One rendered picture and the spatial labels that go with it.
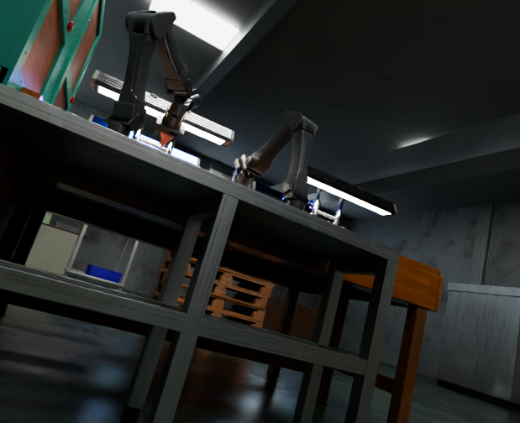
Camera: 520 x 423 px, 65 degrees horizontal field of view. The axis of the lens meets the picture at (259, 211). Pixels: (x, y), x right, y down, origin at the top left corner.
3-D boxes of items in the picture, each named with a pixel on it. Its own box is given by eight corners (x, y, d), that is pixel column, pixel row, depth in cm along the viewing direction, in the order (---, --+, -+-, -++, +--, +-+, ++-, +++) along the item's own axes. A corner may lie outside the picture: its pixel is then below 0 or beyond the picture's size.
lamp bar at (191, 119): (233, 143, 181) (237, 128, 183) (90, 80, 159) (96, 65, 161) (227, 148, 188) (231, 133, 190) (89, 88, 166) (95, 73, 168)
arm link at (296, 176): (281, 198, 139) (292, 117, 151) (294, 205, 143) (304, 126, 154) (294, 194, 134) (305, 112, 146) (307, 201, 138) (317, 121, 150)
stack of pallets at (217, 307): (233, 336, 507) (250, 272, 525) (259, 348, 436) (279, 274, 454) (143, 313, 465) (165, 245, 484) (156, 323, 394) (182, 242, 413)
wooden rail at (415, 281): (434, 310, 181) (441, 270, 185) (-22, 154, 117) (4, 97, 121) (414, 308, 192) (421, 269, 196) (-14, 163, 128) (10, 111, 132)
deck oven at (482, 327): (550, 420, 629) (562, 305, 671) (510, 409, 587) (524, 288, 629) (470, 393, 750) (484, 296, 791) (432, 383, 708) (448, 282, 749)
